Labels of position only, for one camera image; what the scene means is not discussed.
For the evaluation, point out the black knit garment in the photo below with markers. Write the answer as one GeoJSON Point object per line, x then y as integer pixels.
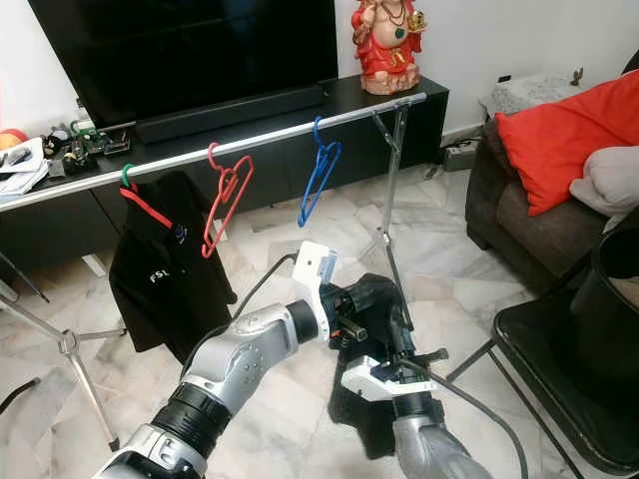
{"type": "Point", "coordinates": [364, 419]}

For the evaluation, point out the red plastic hanger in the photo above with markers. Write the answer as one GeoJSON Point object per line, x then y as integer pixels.
{"type": "Point", "coordinates": [213, 157]}

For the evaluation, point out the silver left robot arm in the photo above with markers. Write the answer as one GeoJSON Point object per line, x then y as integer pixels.
{"type": "Point", "coordinates": [240, 359]}

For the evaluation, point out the blue plastic hanger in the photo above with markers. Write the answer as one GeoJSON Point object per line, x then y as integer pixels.
{"type": "Point", "coordinates": [321, 155]}

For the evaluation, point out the green plastic hanger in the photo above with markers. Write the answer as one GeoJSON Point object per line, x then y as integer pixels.
{"type": "Point", "coordinates": [126, 177]}

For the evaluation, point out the black low TV console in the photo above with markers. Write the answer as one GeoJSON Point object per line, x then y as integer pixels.
{"type": "Point", "coordinates": [275, 165]}

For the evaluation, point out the brown fabric sofa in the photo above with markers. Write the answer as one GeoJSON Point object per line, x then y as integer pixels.
{"type": "Point", "coordinates": [519, 239]}

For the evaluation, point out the black shirt with red collar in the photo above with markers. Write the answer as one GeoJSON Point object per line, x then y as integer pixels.
{"type": "Point", "coordinates": [160, 289]}

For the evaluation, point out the grey power strip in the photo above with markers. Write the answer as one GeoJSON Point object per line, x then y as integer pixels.
{"type": "Point", "coordinates": [459, 155]}

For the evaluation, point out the silver metal clothes rack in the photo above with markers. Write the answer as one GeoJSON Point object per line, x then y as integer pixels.
{"type": "Point", "coordinates": [260, 140]}

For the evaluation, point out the black soundbar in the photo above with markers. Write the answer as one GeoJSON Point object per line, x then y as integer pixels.
{"type": "Point", "coordinates": [230, 112]}

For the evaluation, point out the red seated figure statue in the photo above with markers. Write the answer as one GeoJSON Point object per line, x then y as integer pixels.
{"type": "Point", "coordinates": [389, 48]}

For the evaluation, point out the red square pillow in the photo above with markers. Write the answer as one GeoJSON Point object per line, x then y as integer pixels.
{"type": "Point", "coordinates": [559, 140]}

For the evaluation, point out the lace covered side table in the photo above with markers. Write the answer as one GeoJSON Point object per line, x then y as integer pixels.
{"type": "Point", "coordinates": [529, 95]}

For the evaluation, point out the light grey plush pillow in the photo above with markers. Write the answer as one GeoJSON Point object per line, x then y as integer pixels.
{"type": "Point", "coordinates": [609, 180]}

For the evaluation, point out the stack of white papers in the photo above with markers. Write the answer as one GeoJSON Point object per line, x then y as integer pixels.
{"type": "Point", "coordinates": [20, 180]}

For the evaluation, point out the orange and red ball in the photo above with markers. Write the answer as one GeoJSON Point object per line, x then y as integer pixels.
{"type": "Point", "coordinates": [12, 140]}

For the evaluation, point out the black flat television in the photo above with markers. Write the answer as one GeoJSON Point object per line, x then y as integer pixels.
{"type": "Point", "coordinates": [180, 50]}

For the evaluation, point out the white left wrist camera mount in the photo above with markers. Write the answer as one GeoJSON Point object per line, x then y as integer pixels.
{"type": "Point", "coordinates": [312, 274]}

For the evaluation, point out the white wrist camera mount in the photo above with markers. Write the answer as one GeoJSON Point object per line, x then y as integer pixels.
{"type": "Point", "coordinates": [374, 379]}
{"type": "Point", "coordinates": [312, 274]}

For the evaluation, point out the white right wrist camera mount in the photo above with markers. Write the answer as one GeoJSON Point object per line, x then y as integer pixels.
{"type": "Point", "coordinates": [374, 379]}

